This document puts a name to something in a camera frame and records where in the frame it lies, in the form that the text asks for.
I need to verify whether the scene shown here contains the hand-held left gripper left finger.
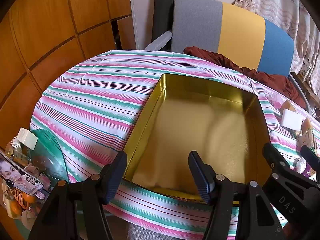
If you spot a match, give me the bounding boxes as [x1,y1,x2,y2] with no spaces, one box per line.
[27,151,128,240]

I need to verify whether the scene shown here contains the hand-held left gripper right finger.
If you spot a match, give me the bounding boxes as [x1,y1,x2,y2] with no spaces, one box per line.
[188,151,285,240]

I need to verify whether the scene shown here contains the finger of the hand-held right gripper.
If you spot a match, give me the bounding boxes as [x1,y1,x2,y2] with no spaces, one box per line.
[300,145,320,183]
[262,142,320,230]

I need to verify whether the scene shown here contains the white cardboard box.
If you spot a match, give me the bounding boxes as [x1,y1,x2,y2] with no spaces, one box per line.
[281,109,303,132]

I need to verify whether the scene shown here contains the tan sponge block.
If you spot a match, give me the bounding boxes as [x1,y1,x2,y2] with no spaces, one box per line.
[300,117,313,134]
[281,99,297,112]

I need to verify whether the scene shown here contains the pink hair roller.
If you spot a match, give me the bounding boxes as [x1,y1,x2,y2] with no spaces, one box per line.
[265,92,283,109]

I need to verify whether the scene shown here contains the gold metal tin box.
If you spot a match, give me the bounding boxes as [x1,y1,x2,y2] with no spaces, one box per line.
[122,73,272,207]

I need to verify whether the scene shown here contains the grey seat cushion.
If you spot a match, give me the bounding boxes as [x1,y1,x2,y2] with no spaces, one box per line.
[127,221,163,240]

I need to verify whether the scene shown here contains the wooden side shelf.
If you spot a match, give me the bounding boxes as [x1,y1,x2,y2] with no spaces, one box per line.
[291,55,320,118]

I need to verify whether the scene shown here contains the green glass side table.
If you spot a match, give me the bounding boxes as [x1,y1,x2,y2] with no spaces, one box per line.
[29,129,70,184]

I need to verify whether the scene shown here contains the dark red cloth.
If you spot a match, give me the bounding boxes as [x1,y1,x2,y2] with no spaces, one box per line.
[184,46,307,109]

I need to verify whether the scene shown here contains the pink green striped tablecloth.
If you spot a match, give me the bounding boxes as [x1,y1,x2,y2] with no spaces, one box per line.
[29,49,320,240]

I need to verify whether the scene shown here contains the small white carton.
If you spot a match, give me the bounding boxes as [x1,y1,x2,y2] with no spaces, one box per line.
[17,127,38,151]

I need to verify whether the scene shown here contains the grey yellow blue chair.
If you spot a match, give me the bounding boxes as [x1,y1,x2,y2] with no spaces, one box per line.
[144,0,310,115]

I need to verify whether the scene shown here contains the beige patterned curtain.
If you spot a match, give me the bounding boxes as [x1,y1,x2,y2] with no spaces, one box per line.
[235,0,320,98]

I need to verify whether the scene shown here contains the wooden panelled cabinet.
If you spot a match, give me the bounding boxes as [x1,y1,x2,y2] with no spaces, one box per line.
[0,0,137,140]

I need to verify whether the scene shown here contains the black rolled mat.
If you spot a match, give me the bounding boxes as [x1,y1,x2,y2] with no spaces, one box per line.
[152,0,177,49]

